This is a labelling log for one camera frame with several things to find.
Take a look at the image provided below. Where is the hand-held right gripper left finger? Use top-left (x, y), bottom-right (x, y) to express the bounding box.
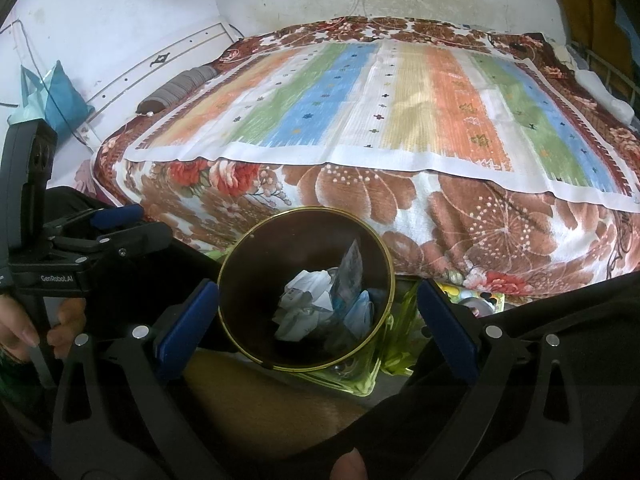
top-left (50, 280), bottom-right (226, 480)

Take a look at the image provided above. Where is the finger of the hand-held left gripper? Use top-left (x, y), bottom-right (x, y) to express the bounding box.
top-left (52, 222), bottom-right (173, 266)
top-left (45, 204), bottom-right (144, 241)

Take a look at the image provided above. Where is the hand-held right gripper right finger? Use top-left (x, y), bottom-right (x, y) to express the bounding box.
top-left (419, 280), bottom-right (583, 480)

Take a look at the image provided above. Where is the blue white small packet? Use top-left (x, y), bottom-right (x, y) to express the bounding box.
top-left (345, 290), bottom-right (373, 341)

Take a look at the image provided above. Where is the dark bin with gold rim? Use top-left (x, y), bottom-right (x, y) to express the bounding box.
top-left (217, 206), bottom-right (396, 372)

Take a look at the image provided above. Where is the clear plastic bag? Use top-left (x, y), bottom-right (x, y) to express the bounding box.
top-left (335, 240), bottom-right (366, 306)

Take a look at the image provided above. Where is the white printed paper bag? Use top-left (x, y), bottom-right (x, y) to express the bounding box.
top-left (274, 270), bottom-right (336, 343)

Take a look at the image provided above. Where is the person's left hand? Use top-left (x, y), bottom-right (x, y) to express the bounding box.
top-left (0, 294), bottom-right (87, 362)

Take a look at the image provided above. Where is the cartoon print packet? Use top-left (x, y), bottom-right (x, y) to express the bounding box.
top-left (435, 282), bottom-right (507, 317)

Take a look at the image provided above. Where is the green plastic bag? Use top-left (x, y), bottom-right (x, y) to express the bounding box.
top-left (310, 280), bottom-right (441, 398)

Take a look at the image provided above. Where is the floral blanket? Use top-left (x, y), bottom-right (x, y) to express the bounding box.
top-left (92, 15), bottom-right (640, 306)

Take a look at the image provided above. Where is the blue bag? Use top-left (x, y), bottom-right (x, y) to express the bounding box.
top-left (7, 60), bottom-right (96, 126)

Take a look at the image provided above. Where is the person's right leg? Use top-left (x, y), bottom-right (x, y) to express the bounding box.
top-left (345, 265), bottom-right (640, 480)

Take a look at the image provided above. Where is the grey striped pillow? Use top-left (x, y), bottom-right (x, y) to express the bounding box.
top-left (137, 66), bottom-right (218, 115)

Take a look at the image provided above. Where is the white headboard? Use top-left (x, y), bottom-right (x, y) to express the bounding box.
top-left (75, 20), bottom-right (246, 146)

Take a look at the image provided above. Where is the striped mat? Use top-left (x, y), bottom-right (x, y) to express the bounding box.
top-left (122, 37), bottom-right (640, 213)

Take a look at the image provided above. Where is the white cloth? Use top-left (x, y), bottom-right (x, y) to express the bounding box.
top-left (575, 67), bottom-right (636, 121)

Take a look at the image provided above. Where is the metal rack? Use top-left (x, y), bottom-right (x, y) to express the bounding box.
top-left (565, 35), bottom-right (640, 126)

